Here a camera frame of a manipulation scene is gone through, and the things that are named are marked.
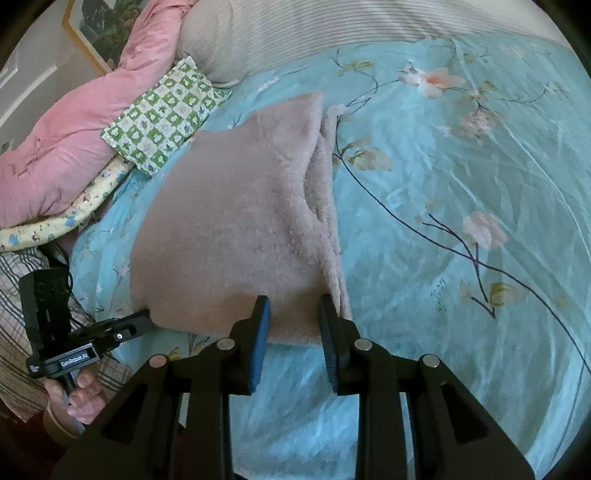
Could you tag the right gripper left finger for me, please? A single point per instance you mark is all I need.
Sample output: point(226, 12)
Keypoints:
point(234, 364)

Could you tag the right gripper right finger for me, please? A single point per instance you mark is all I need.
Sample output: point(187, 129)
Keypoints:
point(355, 365)

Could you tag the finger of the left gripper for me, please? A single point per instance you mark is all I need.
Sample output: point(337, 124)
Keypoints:
point(108, 335)

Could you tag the beige knit sweater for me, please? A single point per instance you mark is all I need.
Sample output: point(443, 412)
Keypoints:
point(246, 212)

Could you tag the person's left hand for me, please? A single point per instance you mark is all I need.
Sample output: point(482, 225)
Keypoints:
point(81, 406)

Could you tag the plaid fabric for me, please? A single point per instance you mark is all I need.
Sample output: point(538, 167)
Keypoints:
point(23, 395)

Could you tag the yellow floral fabric roll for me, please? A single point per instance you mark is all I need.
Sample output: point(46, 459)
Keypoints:
point(50, 228)

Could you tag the pink quilt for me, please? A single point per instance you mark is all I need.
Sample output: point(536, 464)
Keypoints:
point(64, 152)

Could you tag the green white checkered pillow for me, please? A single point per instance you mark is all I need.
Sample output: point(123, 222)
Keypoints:
point(162, 119)

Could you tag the teal floral bed sheet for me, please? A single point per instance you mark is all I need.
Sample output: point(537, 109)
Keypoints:
point(462, 186)

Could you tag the framed landscape painting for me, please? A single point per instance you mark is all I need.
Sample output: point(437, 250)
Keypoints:
point(100, 28)

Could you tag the striped white duvet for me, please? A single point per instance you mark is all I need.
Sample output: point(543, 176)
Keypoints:
point(229, 40)

